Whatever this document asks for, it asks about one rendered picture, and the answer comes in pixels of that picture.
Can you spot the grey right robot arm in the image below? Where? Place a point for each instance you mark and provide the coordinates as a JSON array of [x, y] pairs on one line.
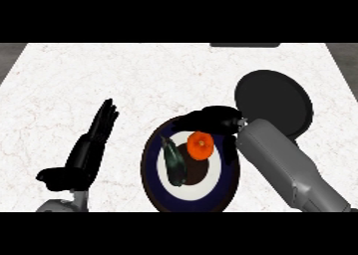
[[289, 166]]

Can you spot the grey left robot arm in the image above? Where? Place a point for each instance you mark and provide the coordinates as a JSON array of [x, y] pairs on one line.
[[68, 203]]

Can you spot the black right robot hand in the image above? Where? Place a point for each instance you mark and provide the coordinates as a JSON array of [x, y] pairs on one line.
[[210, 120]]

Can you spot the blue and white plate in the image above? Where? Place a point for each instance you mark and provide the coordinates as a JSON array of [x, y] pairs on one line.
[[190, 166]]

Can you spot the orange pumpkin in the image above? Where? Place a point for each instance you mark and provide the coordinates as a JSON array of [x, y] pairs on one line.
[[200, 145]]

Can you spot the dark grey flat object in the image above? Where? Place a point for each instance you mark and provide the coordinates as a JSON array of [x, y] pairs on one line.
[[244, 45]]

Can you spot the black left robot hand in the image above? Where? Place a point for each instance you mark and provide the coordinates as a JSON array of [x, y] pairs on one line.
[[91, 146]]

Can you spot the dark green squash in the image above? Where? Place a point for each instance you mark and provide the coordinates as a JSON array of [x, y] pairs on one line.
[[173, 162]]

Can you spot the black pan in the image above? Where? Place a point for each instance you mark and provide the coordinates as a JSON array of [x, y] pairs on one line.
[[274, 103]]

